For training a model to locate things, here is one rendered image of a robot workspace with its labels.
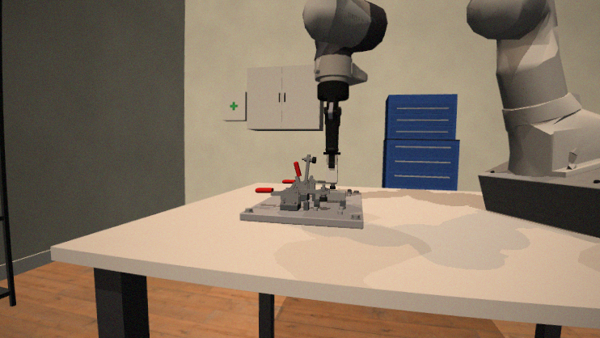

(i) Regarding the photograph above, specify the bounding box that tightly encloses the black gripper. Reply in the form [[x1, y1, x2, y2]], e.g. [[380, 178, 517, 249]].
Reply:
[[317, 81, 349, 183]]

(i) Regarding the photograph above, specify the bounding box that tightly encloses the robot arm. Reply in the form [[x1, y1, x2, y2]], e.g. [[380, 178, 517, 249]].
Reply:
[[302, 0, 600, 177]]

